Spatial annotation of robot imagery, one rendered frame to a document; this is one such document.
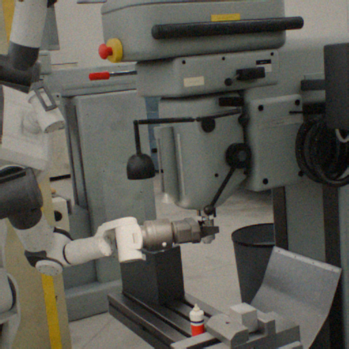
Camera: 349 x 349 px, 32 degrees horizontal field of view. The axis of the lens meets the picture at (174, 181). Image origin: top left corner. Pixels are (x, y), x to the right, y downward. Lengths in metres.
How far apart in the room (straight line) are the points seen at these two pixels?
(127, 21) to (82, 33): 9.75
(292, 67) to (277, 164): 0.27
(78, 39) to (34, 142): 9.54
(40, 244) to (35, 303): 1.73
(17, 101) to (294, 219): 0.95
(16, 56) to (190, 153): 0.61
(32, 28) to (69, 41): 9.32
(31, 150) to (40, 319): 1.93
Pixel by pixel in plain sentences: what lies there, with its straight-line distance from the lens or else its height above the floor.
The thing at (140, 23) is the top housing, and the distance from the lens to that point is 1.48.
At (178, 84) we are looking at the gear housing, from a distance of 1.52.
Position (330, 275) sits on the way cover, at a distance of 1.92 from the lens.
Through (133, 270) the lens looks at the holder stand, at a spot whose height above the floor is 1.00.
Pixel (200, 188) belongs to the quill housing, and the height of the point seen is 1.38.
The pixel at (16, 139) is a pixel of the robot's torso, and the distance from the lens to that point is 1.69.
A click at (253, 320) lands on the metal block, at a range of 1.68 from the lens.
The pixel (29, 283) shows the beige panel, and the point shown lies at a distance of 3.42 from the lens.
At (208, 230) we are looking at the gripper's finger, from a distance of 1.71.
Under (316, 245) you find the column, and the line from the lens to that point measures 1.96.
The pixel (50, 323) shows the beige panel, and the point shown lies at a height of 0.36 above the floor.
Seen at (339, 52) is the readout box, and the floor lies 1.70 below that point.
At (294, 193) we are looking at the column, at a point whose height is 1.27.
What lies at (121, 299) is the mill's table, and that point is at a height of 0.90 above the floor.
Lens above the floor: 1.71
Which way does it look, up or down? 11 degrees down
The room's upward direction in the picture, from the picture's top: 5 degrees counter-clockwise
